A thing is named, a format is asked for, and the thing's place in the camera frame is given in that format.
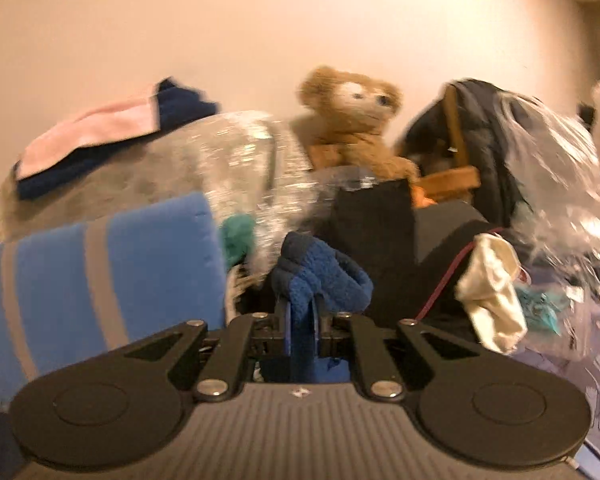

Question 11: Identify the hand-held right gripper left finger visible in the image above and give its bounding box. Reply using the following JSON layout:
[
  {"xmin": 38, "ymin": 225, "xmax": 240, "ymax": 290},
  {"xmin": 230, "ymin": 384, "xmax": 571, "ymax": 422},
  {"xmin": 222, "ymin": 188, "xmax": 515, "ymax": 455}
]
[{"xmin": 125, "ymin": 300, "xmax": 295, "ymax": 403}]

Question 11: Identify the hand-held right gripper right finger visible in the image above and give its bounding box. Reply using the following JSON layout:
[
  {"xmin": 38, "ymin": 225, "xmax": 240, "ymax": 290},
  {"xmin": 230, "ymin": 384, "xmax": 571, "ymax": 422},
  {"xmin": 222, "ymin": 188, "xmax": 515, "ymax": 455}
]
[{"xmin": 312, "ymin": 296, "xmax": 483, "ymax": 403}]

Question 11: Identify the blue fleece jacket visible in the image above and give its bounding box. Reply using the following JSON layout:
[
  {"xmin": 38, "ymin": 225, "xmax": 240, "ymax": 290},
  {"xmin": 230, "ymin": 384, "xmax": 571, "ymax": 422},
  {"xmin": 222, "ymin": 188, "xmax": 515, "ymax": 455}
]
[{"xmin": 270, "ymin": 231, "xmax": 375, "ymax": 386}]

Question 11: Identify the teal fuzzy cloth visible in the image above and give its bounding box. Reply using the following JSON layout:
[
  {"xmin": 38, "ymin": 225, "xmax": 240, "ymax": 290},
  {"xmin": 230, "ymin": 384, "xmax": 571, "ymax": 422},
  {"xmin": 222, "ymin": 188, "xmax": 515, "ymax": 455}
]
[{"xmin": 219, "ymin": 214, "xmax": 257, "ymax": 268}]

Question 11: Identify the black bag with red trim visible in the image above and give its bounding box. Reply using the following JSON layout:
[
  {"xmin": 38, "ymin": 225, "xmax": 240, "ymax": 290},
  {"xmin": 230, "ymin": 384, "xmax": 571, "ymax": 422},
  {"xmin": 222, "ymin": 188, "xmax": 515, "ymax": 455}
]
[{"xmin": 330, "ymin": 180, "xmax": 506, "ymax": 341}]

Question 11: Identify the large blue striped pillow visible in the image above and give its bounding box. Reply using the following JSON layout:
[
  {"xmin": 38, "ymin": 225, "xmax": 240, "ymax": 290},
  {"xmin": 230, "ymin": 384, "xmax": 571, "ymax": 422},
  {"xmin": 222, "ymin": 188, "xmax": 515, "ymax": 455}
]
[{"xmin": 0, "ymin": 192, "xmax": 228, "ymax": 411}]

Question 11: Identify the cream white cloth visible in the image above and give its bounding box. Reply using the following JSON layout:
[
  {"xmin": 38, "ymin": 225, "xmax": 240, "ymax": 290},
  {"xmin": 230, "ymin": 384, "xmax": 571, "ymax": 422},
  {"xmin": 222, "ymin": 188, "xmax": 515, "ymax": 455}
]
[{"xmin": 455, "ymin": 233, "xmax": 528, "ymax": 356}]

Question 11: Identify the plastic-wrapped grey bundle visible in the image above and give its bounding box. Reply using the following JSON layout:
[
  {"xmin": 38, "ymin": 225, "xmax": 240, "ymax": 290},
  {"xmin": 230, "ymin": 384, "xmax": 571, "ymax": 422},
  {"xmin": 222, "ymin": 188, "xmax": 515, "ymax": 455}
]
[{"xmin": 0, "ymin": 110, "xmax": 331, "ymax": 271}]

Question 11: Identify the wooden chair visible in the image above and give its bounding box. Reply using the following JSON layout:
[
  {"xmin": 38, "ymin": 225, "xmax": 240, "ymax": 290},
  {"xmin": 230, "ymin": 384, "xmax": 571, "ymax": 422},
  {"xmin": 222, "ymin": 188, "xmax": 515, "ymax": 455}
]
[{"xmin": 415, "ymin": 85, "xmax": 481, "ymax": 201}]

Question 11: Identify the teal packet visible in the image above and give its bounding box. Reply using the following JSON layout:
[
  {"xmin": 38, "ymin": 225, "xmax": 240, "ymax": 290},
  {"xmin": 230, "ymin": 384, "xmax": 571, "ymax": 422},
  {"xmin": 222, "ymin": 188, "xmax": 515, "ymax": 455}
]
[{"xmin": 515, "ymin": 285, "xmax": 571, "ymax": 336}]

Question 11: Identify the brown teddy bear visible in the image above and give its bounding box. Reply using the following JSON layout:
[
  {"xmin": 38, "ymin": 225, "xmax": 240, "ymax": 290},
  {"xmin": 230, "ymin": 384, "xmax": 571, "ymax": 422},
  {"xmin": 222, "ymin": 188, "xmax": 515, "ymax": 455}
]
[{"xmin": 297, "ymin": 65, "xmax": 421, "ymax": 183}]

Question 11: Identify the dark jacket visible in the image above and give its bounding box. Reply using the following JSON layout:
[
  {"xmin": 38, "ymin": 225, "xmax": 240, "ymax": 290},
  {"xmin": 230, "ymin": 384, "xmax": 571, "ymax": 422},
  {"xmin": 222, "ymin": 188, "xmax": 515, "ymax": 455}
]
[{"xmin": 397, "ymin": 78, "xmax": 531, "ymax": 231}]

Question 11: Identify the pink and navy folded cloth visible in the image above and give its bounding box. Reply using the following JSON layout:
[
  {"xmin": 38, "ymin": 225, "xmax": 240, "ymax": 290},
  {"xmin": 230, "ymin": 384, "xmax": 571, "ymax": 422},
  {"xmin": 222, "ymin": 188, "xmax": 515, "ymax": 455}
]
[{"xmin": 12, "ymin": 77, "xmax": 221, "ymax": 200}]

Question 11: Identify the clear plastic bag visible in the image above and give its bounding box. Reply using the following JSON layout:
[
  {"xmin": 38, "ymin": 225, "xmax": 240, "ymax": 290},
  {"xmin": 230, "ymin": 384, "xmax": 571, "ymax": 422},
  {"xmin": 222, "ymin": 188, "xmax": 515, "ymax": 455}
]
[{"xmin": 500, "ymin": 92, "xmax": 600, "ymax": 361}]

